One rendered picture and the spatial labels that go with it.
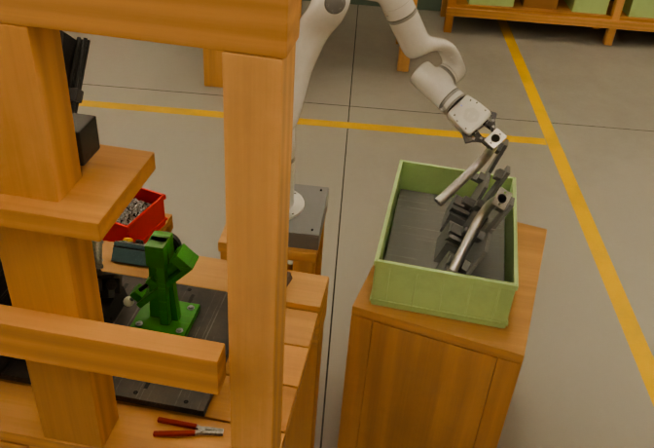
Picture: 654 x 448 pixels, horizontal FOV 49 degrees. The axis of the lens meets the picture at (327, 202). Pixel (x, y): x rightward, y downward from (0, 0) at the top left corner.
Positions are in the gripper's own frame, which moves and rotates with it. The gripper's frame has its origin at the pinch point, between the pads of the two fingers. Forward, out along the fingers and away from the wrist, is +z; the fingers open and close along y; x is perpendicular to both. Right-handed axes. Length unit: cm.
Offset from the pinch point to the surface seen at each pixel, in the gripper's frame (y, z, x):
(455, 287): -38.9, 23.6, 4.0
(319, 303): -71, 1, -6
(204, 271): -89, -29, -3
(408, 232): -33.1, -1.5, 31.0
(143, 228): -96, -59, 13
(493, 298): -33.1, 33.3, 5.0
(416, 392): -68, 37, 29
